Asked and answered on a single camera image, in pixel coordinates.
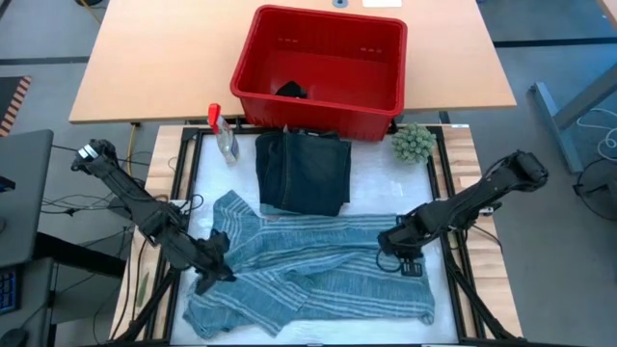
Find green slim strip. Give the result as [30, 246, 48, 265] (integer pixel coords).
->
[136, 272, 150, 309]

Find beige wooden table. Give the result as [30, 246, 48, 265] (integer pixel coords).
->
[68, 0, 518, 125]

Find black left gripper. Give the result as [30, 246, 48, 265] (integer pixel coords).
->
[185, 229, 238, 297]

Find white cable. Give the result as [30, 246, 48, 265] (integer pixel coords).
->
[576, 106, 617, 163]

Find green artificial potted plant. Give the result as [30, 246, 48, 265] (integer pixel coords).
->
[390, 122, 438, 165]

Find grey metal table leg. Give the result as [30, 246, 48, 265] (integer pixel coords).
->
[529, 62, 617, 174]

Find grey striped garment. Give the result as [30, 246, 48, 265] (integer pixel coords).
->
[181, 189, 437, 340]

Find clear spray bottle red trigger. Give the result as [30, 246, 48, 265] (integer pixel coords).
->
[206, 102, 241, 164]

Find black round floor stand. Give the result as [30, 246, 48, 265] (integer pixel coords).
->
[572, 158, 617, 226]

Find red plastic laundry bin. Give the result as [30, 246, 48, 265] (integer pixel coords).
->
[229, 4, 409, 143]

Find dark computer keyboard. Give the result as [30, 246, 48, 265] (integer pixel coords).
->
[0, 267, 21, 315]

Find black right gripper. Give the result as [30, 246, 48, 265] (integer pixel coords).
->
[377, 215, 429, 278]

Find black aluminium rig frame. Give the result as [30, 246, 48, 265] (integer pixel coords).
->
[110, 123, 524, 347]

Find small black garment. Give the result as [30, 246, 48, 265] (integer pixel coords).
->
[275, 80, 309, 100]

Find hazard striped floor mat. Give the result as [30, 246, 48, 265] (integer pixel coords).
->
[0, 75, 33, 138]

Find black pants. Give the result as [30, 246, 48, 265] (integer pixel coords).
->
[254, 129, 353, 217]

